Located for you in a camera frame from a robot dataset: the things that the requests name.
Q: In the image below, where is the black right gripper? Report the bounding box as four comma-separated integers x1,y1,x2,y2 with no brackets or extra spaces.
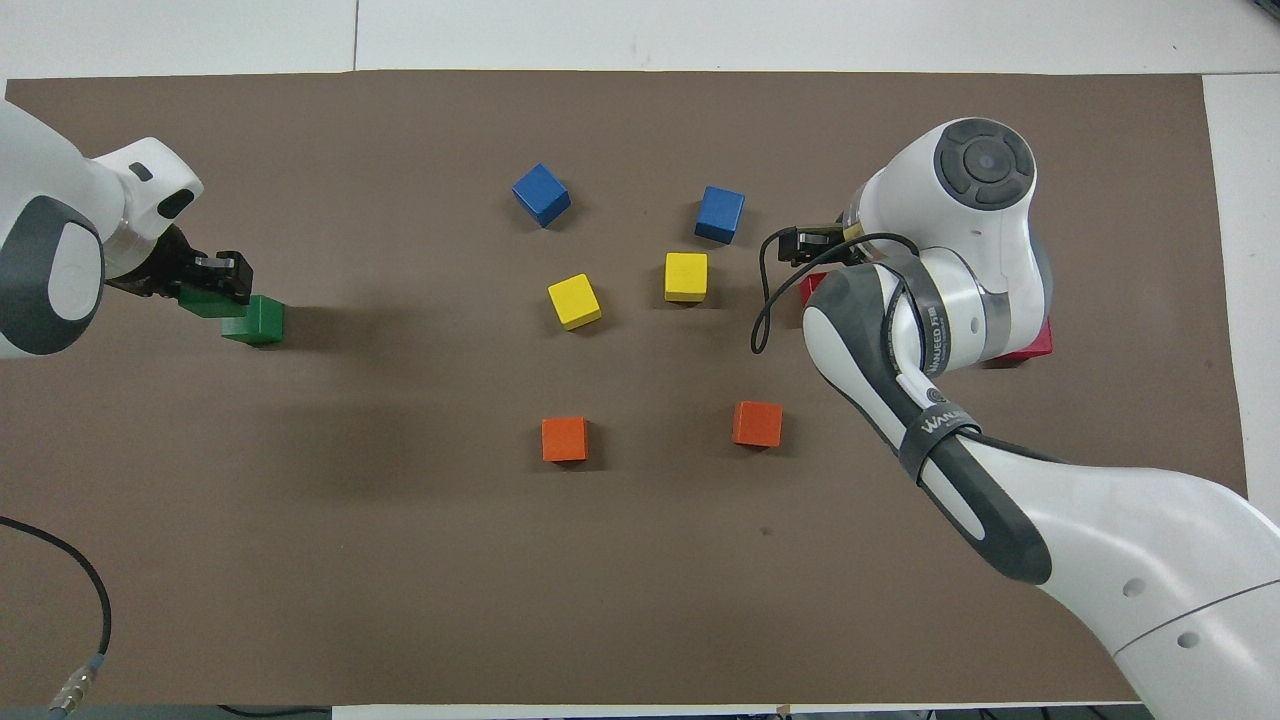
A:
778,220,851,267

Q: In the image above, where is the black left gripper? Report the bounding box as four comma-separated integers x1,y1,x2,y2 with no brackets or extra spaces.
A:
105,225,253,303

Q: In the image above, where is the green wooden cube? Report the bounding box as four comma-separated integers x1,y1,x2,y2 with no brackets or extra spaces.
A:
178,284,251,319
221,295,286,347

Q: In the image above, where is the blue wooden cube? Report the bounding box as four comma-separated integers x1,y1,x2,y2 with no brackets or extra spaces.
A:
695,185,746,245
512,163,572,229

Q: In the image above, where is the yellow wooden cube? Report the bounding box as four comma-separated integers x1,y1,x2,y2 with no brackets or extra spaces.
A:
664,252,709,303
547,273,603,331

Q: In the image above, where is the orange wooden cube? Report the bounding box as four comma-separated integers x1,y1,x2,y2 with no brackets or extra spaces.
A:
541,416,589,463
731,400,784,448

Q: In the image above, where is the brown table mat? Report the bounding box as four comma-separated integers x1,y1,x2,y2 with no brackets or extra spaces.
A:
0,70,1271,706

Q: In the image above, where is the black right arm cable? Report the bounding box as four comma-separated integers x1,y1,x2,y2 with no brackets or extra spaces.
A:
750,228,921,357

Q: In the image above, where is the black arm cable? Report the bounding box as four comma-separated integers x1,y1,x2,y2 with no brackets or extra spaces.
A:
0,516,112,717
750,228,921,357

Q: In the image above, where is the black cable at table edge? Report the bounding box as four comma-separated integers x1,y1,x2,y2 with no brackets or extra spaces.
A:
215,703,331,719

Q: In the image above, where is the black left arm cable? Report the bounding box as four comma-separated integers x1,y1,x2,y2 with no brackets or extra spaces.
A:
0,516,112,717

